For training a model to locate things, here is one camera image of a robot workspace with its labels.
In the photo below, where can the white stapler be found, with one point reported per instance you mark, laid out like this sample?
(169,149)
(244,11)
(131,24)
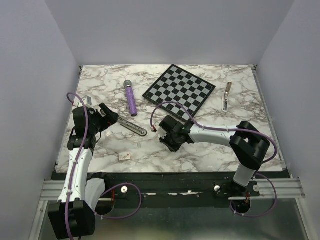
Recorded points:
(225,97)

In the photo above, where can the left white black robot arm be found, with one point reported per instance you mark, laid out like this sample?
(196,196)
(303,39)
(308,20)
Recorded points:
(73,215)

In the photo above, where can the purple glitter microphone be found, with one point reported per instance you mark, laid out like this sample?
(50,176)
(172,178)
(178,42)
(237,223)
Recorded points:
(130,98)

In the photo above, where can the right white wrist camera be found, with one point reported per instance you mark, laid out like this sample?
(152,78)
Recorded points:
(160,131)

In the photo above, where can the grey black stapler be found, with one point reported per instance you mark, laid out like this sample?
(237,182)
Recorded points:
(132,127)

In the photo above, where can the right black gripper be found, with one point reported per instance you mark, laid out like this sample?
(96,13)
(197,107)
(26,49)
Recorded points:
(173,148)

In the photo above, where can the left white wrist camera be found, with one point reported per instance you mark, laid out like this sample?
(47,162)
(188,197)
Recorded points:
(87,100)

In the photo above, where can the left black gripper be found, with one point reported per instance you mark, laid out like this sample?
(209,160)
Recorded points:
(111,116)

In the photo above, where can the black white chessboard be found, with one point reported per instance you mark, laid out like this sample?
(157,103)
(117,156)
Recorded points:
(180,86)

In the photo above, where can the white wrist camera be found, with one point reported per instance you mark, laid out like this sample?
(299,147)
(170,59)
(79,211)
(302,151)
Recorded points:
(87,100)
(160,131)

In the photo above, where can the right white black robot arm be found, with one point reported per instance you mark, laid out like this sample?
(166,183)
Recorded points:
(249,145)

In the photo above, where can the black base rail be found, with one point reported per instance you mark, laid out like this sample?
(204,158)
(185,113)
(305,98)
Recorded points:
(129,196)

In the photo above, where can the aluminium frame rail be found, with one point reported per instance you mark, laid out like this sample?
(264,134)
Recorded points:
(280,190)

